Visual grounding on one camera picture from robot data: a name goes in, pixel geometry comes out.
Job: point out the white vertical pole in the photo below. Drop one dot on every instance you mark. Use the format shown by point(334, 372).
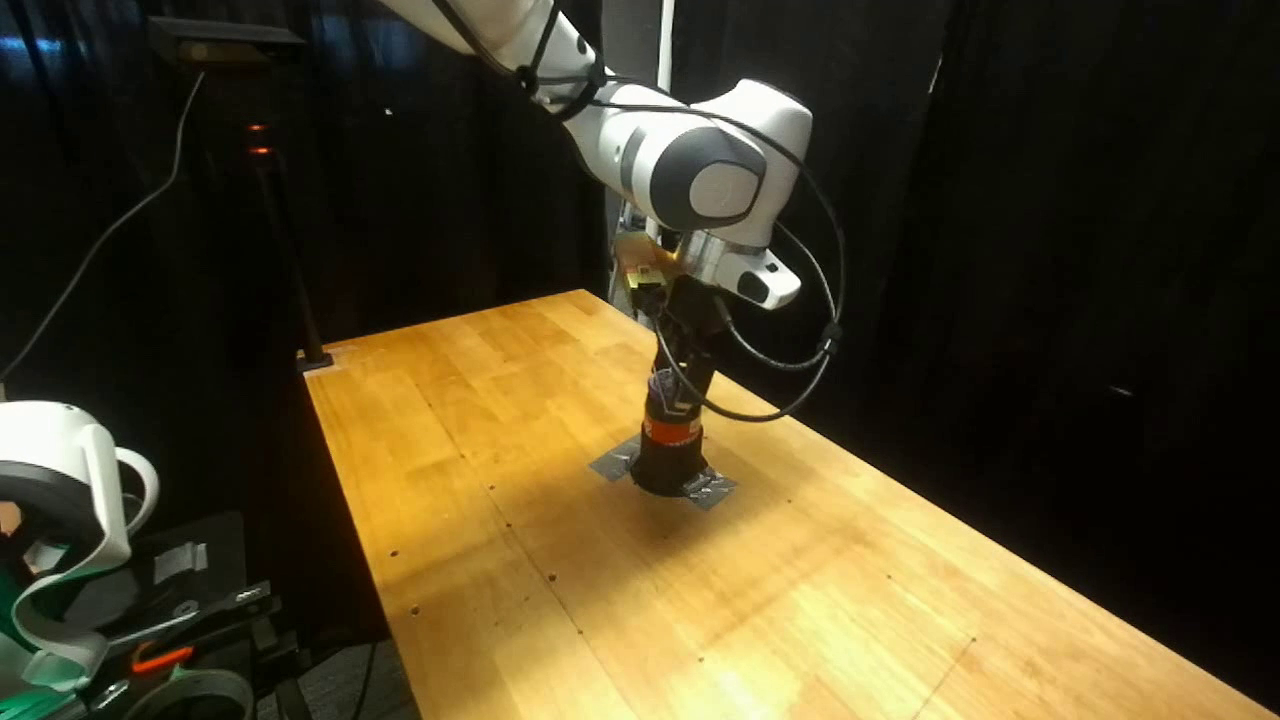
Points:
point(667, 43)

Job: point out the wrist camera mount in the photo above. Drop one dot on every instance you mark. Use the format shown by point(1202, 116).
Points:
point(642, 265)

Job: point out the black stand pole with clamp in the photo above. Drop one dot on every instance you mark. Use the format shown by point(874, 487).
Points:
point(284, 255)

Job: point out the black curtain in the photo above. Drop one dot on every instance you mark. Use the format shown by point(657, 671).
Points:
point(1067, 200)

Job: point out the black cup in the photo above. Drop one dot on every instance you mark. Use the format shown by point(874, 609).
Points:
point(667, 470)

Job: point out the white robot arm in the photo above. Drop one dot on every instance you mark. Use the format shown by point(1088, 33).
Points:
point(694, 173)

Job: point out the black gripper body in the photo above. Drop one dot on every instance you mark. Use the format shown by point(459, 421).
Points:
point(686, 327)

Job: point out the white rounded robot part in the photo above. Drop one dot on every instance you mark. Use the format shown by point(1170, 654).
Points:
point(62, 455)

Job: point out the grey flat plate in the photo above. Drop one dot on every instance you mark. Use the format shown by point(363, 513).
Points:
point(615, 465)

